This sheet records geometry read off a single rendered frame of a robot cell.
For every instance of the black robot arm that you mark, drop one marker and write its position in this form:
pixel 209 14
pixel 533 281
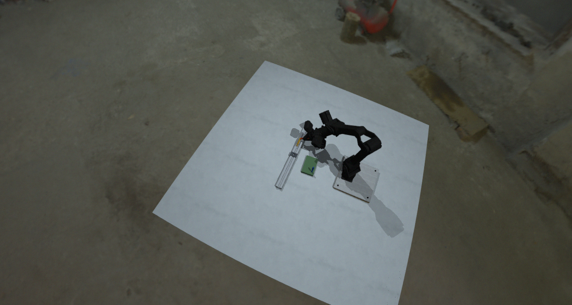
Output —
pixel 351 165

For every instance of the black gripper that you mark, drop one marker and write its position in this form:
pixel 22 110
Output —
pixel 308 126

